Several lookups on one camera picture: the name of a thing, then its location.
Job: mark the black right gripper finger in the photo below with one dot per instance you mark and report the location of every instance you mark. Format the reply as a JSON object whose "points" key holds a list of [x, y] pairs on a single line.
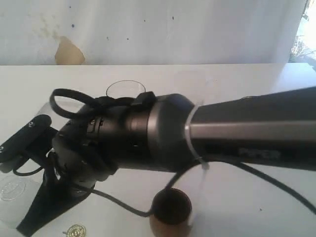
{"points": [[51, 201]]}

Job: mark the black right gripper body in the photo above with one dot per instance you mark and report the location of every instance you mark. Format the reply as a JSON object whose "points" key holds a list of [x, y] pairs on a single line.
{"points": [[80, 159]]}

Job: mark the gold coin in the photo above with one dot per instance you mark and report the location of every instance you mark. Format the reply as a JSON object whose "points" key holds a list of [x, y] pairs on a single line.
{"points": [[76, 230]]}

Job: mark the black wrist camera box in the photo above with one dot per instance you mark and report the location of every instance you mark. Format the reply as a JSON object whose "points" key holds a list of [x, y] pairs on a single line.
{"points": [[22, 143]]}

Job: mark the clear dome lid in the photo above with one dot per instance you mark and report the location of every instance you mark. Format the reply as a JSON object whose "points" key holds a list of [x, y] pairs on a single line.
{"points": [[16, 197]]}

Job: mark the white zip tie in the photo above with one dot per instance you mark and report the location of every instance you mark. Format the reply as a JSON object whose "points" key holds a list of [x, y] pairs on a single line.
{"points": [[194, 149]]}

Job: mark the clear plastic tumbler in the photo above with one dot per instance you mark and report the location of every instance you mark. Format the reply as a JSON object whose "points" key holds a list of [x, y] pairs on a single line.
{"points": [[125, 88]]}

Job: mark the brown wooden cup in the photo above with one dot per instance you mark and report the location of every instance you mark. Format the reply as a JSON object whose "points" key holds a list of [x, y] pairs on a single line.
{"points": [[171, 210]]}

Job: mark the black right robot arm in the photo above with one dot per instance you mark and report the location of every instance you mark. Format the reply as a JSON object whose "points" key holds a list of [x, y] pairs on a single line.
{"points": [[163, 133]]}

